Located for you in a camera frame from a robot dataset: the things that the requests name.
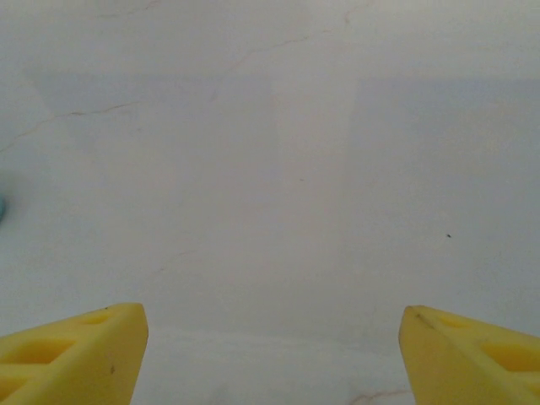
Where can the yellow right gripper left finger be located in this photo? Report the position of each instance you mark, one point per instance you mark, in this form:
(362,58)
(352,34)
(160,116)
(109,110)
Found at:
(84,363)

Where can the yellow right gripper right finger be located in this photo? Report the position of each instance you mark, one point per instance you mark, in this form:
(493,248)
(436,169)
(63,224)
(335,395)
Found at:
(464,371)

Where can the light blue earbud charging case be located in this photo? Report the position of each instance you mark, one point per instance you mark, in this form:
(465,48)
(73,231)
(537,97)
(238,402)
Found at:
(1,206)

